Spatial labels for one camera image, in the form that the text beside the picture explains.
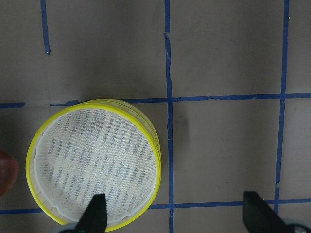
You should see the yellow top steamer layer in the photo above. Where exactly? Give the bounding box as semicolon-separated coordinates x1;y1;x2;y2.
25;102;162;232

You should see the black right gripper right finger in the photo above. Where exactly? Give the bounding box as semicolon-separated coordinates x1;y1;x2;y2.
243;191;288;233

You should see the yellow bottom steamer layer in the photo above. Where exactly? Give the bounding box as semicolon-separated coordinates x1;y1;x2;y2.
92;98;161;156

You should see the yellow steamer layer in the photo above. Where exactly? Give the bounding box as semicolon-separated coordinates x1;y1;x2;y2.
92;98;161;156
25;102;162;232

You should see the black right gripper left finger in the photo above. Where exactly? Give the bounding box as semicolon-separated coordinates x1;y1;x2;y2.
74;194;107;233

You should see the brown bun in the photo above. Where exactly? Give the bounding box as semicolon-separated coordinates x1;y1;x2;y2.
0;150;19;196

